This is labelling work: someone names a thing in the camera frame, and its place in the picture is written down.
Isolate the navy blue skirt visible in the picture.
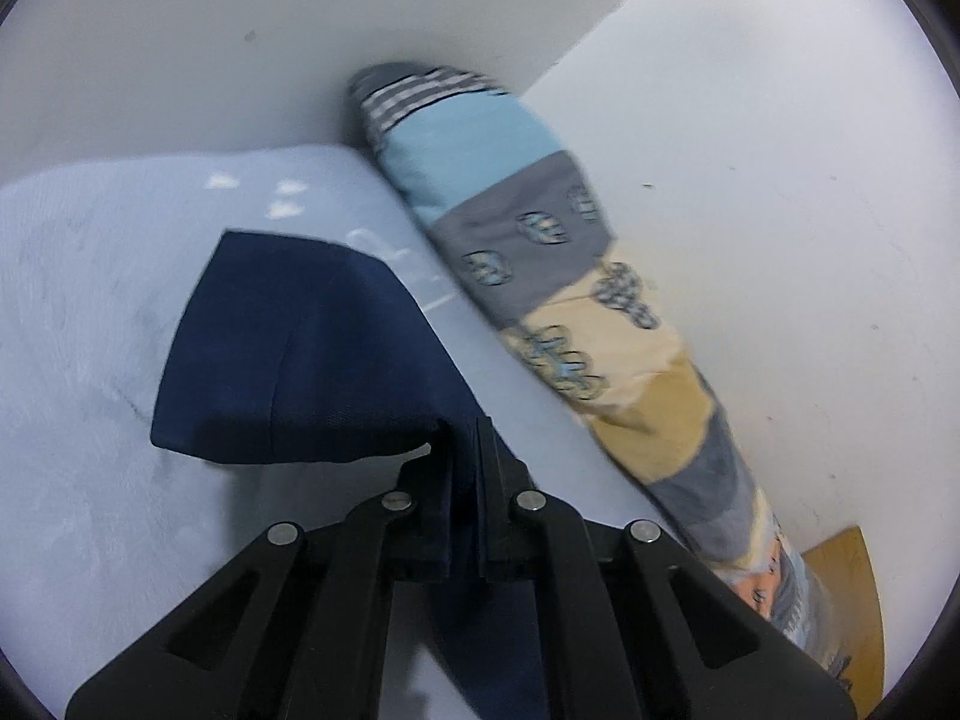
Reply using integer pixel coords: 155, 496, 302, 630
150, 232, 560, 720

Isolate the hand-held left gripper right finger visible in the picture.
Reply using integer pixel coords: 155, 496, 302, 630
474, 416, 857, 720

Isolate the wooden headboard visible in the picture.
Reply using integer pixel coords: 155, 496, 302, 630
802, 526, 888, 717

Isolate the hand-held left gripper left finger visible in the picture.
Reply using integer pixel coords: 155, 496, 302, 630
64, 457, 452, 720

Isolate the light blue bed sheet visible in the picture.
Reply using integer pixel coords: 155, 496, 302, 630
0, 146, 758, 720

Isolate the patchwork quilt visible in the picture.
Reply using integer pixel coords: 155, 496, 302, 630
349, 62, 856, 698

